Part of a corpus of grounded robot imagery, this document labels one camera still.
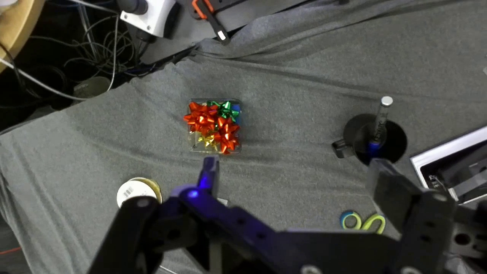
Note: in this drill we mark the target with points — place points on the round wooden table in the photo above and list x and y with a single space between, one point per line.
19 23

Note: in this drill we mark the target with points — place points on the clear box of gift bows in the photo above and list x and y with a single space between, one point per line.
213 127

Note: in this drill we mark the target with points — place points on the white and black box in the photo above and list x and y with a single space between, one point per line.
437 156

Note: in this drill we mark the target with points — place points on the black mug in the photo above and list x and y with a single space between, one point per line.
395 142

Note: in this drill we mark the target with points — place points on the grey cloth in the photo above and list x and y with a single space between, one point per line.
304 95

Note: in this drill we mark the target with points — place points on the orange and black clamp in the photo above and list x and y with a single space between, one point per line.
213 21

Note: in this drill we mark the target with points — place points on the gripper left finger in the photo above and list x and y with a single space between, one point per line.
236 224

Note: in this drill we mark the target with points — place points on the marker with silver cap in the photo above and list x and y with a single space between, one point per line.
381 118

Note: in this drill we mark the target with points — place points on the white and gold ribbon spool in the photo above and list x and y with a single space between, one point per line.
133 190

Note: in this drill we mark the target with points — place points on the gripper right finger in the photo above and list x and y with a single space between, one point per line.
418 217

